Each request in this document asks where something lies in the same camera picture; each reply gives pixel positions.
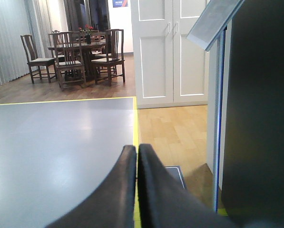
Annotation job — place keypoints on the white double door wardrobe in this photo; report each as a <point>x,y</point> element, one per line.
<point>170,70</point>

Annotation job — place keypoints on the red flowers black vase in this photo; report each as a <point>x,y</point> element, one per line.
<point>87,31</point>

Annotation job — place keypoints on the wooden chair right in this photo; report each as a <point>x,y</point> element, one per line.
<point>114,43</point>

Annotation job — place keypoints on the dark wooden dining table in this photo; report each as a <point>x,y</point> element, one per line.
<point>86,56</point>

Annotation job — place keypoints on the wooden chair far left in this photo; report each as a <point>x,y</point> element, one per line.
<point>34,62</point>

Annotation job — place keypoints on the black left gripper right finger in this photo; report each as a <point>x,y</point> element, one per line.
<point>164,203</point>

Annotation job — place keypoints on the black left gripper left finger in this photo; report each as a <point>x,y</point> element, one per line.
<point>111,205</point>

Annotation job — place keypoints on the wooden chair behind table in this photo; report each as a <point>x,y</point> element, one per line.
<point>56,40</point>

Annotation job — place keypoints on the wooden chair front middle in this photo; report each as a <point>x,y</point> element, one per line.
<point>71,72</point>

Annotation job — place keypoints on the silver sign stand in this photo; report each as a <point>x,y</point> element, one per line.
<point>209,32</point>

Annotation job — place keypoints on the blue wall poster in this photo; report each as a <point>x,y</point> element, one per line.
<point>120,3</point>

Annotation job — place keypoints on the grey vertical blinds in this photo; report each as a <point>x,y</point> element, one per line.
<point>17,18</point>

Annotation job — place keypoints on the grey floor label sign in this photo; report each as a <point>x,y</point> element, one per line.
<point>176,173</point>

